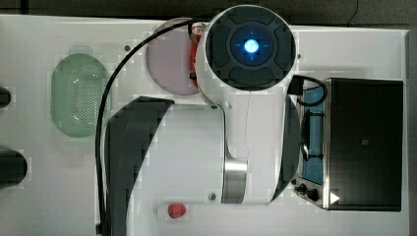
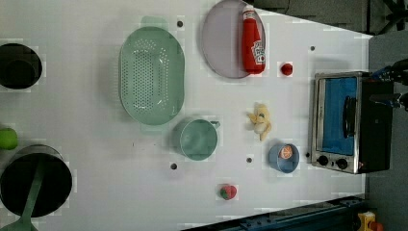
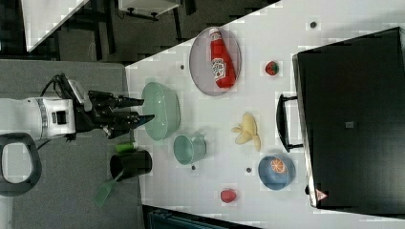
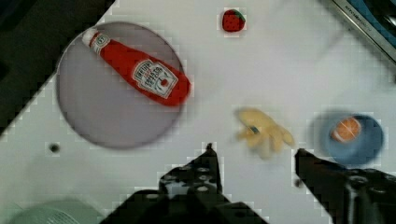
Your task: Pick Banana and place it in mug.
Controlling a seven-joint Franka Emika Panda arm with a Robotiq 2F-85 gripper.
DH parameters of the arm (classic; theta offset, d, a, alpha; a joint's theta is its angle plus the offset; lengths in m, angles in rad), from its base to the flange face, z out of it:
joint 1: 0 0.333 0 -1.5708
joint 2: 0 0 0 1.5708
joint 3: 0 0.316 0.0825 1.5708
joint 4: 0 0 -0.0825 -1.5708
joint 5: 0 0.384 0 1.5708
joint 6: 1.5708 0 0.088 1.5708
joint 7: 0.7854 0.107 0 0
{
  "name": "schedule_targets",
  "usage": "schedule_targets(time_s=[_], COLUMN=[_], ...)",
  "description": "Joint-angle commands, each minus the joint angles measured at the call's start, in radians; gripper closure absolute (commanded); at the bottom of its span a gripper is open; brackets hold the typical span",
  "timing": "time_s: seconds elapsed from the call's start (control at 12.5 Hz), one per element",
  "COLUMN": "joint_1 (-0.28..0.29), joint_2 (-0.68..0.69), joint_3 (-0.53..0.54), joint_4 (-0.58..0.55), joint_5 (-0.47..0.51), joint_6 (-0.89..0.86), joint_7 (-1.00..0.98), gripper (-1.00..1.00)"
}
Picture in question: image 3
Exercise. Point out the black toaster oven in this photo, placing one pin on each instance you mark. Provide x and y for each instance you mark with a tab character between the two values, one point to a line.
350	97

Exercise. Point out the small red strawberry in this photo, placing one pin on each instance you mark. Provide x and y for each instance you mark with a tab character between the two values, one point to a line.
272	68

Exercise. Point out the peeled yellow banana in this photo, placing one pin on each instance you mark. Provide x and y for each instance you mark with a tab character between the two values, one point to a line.
247	130

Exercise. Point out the green spatula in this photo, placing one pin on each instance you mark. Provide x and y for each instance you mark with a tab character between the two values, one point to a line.
104	190

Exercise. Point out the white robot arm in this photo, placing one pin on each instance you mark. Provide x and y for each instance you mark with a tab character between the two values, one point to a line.
52	117

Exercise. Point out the grey round plate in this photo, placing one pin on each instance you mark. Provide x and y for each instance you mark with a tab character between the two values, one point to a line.
200	66

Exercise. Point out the black utensil holder cup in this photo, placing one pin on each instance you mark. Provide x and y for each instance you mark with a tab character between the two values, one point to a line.
132	164

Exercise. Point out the green perforated colander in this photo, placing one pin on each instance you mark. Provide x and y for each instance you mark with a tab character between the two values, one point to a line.
163	103

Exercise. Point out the red strawberry near edge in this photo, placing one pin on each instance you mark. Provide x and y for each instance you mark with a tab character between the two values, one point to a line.
228	195

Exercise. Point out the teal green mug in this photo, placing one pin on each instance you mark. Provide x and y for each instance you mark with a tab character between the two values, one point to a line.
189	149

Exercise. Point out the blue bowl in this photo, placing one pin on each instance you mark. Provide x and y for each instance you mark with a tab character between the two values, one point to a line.
272	180

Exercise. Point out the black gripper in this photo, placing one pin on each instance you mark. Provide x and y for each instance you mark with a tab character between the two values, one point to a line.
101	115

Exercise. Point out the orange slice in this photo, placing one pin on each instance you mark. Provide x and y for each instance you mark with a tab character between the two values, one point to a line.
277	166

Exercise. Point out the red ketchup bottle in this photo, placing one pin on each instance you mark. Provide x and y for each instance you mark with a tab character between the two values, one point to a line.
221	62

